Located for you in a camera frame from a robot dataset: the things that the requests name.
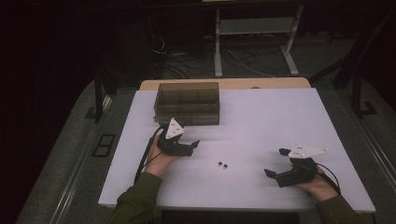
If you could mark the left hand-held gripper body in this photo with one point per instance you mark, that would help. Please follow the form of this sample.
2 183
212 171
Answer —
171 146

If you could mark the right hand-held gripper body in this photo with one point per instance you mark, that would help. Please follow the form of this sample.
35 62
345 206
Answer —
299 174

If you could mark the transparent brown drawer box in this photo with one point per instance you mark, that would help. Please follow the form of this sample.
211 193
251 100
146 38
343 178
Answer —
186 102

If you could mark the person's left hand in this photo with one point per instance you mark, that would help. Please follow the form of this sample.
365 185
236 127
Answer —
157 163

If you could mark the person's right hand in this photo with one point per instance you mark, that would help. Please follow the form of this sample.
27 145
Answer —
320 188

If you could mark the white table mat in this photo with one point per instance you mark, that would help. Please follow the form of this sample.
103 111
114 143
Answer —
264 118

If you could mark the light wooden table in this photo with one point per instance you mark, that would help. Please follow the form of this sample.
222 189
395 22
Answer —
249 83

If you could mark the black metal stand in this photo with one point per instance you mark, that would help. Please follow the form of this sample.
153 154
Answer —
99 93
358 77

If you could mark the grey metal stand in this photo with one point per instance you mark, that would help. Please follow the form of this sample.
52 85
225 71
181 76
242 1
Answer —
255 25

